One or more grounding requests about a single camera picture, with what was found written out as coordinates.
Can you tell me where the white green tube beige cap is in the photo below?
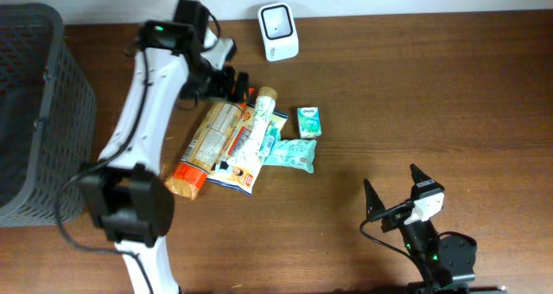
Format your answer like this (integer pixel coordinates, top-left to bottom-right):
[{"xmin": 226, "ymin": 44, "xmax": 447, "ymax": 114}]
[{"xmin": 227, "ymin": 86, "xmax": 277, "ymax": 169}]

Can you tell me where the grey plastic mesh basket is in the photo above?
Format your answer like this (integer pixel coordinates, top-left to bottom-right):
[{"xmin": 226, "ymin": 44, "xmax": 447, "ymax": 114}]
[{"xmin": 1, "ymin": 3, "xmax": 97, "ymax": 227}]

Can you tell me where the small teal white packet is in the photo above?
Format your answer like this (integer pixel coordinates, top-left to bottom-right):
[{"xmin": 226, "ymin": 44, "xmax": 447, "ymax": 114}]
[{"xmin": 258, "ymin": 123, "xmax": 281, "ymax": 158}]

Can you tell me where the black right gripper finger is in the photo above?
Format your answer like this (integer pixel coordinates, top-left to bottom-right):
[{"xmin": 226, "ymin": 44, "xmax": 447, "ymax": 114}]
[
  {"xmin": 410, "ymin": 163, "xmax": 432, "ymax": 188},
  {"xmin": 364, "ymin": 179, "xmax": 385, "ymax": 221}
]

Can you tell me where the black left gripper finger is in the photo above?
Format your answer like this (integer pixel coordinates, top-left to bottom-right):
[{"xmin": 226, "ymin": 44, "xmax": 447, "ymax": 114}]
[
  {"xmin": 234, "ymin": 72, "xmax": 250, "ymax": 104},
  {"xmin": 219, "ymin": 66, "xmax": 236, "ymax": 102}
]

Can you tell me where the orange spaghetti package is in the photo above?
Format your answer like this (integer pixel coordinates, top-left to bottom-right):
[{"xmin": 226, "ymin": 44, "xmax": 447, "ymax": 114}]
[{"xmin": 165, "ymin": 102, "xmax": 247, "ymax": 200}]

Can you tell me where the teal tissue pouch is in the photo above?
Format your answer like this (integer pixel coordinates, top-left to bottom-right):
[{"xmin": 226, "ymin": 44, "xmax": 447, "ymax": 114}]
[{"xmin": 264, "ymin": 139, "xmax": 317, "ymax": 174}]

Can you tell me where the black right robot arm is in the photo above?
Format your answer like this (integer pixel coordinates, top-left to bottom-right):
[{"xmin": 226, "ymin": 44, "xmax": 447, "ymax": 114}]
[{"xmin": 359, "ymin": 163, "xmax": 477, "ymax": 294}]

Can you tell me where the small teal tissue box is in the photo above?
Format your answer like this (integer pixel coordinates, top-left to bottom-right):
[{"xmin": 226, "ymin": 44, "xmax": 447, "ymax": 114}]
[{"xmin": 297, "ymin": 107, "xmax": 322, "ymax": 139}]

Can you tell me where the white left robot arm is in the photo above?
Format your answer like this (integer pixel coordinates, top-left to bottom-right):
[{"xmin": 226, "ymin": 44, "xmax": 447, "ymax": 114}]
[{"xmin": 77, "ymin": 0, "xmax": 250, "ymax": 293}]

